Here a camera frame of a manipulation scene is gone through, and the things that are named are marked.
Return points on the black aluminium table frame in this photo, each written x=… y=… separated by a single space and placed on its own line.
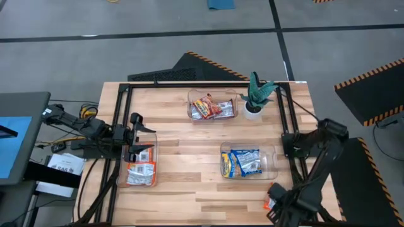
x=205 y=85

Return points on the blue floor mat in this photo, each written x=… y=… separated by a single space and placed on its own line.
x=221 y=3

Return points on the black mat with hazard stripes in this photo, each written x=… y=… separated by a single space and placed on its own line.
x=372 y=94
x=322 y=1
x=195 y=67
x=363 y=189

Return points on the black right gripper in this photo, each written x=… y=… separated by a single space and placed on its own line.
x=296 y=211

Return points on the green plant in white pot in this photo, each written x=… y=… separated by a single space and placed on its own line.
x=257 y=94

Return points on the grey monitor with blue screen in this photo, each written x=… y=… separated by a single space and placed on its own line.
x=15 y=148

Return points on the clear plastic storage bin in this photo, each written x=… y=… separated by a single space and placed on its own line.
x=269 y=164
x=120 y=179
x=232 y=94

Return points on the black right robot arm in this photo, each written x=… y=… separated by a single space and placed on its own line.
x=325 y=164

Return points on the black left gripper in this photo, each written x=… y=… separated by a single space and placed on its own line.
x=124 y=135

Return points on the black flat bar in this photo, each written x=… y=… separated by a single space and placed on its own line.
x=53 y=176

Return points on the orange Maruchan ramen pack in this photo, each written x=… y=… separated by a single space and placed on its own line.
x=146 y=156
x=268 y=205
x=140 y=175

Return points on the red Maruchan ramen pack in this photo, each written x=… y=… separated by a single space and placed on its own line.
x=206 y=108
x=228 y=110
x=195 y=115

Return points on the white paper sheet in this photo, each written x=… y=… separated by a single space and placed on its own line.
x=66 y=164

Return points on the small black device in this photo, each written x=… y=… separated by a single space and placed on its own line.
x=59 y=148

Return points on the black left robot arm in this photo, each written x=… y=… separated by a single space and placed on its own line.
x=91 y=127

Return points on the blue Maruchan ramen pack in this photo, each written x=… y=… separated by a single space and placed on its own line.
x=249 y=162
x=228 y=165

